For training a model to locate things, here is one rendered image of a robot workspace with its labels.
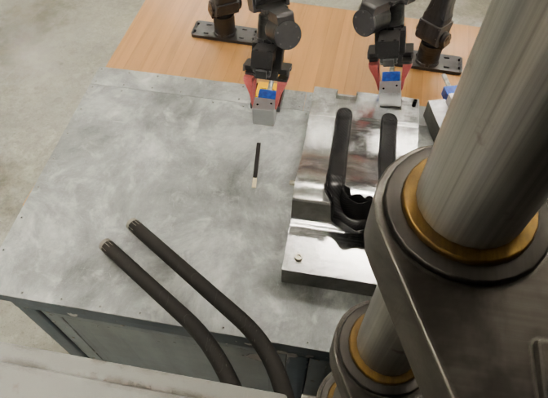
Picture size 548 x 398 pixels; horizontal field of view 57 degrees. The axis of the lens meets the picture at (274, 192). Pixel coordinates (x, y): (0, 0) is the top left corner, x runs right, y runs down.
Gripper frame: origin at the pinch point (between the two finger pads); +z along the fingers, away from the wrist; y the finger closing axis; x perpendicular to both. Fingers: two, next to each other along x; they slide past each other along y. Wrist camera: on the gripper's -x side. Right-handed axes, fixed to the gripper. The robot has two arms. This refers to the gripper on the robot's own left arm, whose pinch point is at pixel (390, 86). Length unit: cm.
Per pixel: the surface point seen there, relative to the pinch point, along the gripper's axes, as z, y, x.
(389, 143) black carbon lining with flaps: 10.1, 0.4, -10.1
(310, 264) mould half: 20.7, -13.7, -41.5
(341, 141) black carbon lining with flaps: 8.6, -10.6, -11.9
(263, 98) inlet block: -3.0, -27.7, -12.8
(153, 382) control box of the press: -23, -9, -100
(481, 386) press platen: -27, 9, -100
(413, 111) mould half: 6.5, 5.4, -0.3
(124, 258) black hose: 17, -52, -48
